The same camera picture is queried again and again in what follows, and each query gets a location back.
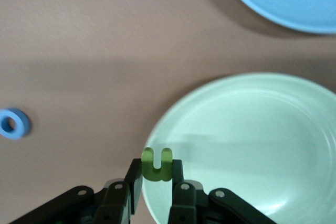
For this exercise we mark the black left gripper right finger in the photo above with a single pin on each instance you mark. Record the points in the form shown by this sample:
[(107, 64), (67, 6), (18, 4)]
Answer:
[(186, 203)]

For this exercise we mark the pale green plate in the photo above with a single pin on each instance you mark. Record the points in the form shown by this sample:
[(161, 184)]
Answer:
[(249, 142)]

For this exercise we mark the brown table cover sheet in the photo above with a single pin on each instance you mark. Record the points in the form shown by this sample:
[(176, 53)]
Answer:
[(78, 51)]

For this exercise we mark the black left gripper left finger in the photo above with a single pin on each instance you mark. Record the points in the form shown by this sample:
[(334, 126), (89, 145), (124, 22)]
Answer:
[(118, 203)]

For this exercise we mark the green letter U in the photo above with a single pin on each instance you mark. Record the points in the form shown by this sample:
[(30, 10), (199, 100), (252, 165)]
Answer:
[(155, 175)]

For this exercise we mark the blue letter O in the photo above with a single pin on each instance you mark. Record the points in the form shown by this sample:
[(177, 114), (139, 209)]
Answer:
[(23, 129)]

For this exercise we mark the blue plate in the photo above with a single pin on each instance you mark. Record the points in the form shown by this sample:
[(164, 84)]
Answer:
[(275, 3)]

